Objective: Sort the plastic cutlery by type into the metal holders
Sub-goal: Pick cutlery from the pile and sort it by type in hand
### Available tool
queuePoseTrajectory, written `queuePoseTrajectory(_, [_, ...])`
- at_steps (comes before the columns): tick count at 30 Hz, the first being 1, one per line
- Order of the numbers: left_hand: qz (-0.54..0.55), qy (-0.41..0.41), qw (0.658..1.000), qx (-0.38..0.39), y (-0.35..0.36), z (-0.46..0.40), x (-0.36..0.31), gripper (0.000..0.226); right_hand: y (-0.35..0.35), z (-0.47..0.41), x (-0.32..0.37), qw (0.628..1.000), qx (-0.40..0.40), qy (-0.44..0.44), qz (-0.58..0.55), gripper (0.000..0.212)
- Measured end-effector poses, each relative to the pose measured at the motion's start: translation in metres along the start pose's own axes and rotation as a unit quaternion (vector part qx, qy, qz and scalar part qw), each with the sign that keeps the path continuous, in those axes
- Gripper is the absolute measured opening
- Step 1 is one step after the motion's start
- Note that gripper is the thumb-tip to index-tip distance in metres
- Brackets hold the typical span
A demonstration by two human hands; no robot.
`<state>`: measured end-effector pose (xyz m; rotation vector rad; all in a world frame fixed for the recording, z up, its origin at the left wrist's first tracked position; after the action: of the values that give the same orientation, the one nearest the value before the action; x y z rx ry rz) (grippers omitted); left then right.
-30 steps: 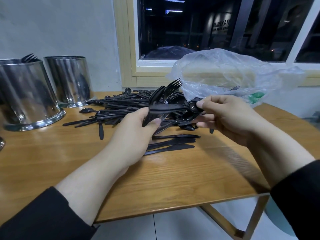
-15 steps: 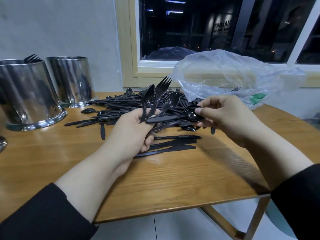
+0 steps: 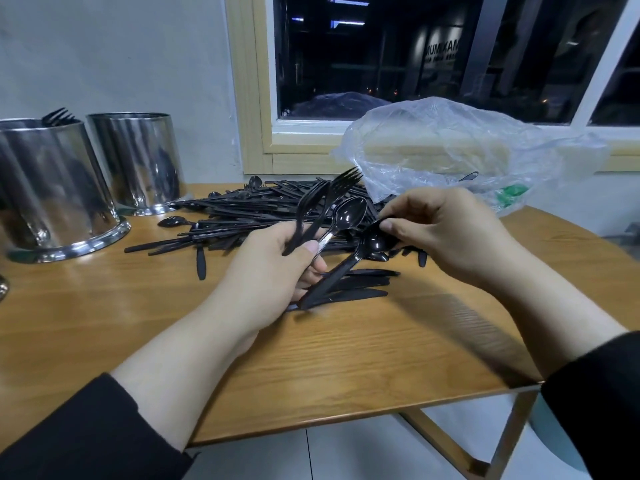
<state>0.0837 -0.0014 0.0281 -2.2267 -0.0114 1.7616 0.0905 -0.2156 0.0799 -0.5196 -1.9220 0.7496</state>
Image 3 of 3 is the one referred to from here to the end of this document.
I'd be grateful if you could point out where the pile of black plastic cutlery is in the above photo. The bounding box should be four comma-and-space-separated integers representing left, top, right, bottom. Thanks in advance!
124, 173, 431, 281

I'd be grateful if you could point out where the person's right forearm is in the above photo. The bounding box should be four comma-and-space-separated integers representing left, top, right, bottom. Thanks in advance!
490, 265, 640, 480

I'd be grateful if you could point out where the person's left hand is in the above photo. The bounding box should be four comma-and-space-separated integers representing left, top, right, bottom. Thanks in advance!
205, 219, 329, 342

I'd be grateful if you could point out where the clear plastic bag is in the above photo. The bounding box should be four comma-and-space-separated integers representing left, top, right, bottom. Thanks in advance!
333, 97, 611, 216

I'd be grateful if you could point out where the person's left forearm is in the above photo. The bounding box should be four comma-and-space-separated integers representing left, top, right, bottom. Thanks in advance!
0, 315, 261, 480

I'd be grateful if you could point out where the black plastic fork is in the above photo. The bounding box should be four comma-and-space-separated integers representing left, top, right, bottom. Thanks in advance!
40, 107, 79, 127
300, 167, 363, 246

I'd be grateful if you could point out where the dark parked car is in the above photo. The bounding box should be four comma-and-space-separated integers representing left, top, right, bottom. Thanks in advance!
285, 91, 391, 121

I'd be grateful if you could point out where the wooden table leg frame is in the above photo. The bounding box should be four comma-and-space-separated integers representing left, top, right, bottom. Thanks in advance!
400, 387, 541, 480

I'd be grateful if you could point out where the bundle of black cutlery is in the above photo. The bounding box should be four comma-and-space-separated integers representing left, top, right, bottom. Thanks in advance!
300, 287, 389, 311

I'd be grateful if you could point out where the person's right hand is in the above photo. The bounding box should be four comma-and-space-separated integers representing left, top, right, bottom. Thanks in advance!
378, 187, 527, 292

